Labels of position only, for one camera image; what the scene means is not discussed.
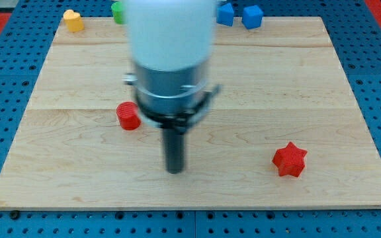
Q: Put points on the green cylinder block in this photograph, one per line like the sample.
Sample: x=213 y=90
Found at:
x=118 y=12

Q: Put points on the yellow heart block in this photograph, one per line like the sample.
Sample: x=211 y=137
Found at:
x=73 y=21

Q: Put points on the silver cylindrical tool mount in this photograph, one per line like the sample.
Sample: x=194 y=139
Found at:
x=172 y=100

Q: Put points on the blue pentagon block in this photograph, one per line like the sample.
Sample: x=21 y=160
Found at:
x=225 y=14

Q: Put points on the red star block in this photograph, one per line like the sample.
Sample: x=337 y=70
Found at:
x=290 y=160

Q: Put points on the red cylinder block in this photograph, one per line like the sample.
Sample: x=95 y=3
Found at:
x=127 y=113

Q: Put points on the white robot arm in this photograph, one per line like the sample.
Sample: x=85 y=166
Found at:
x=170 y=44

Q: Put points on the wooden board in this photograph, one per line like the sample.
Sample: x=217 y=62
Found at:
x=281 y=82

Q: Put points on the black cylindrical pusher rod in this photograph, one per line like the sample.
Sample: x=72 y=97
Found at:
x=174 y=151

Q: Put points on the blue cube block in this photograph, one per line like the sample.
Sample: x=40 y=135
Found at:
x=252 y=17

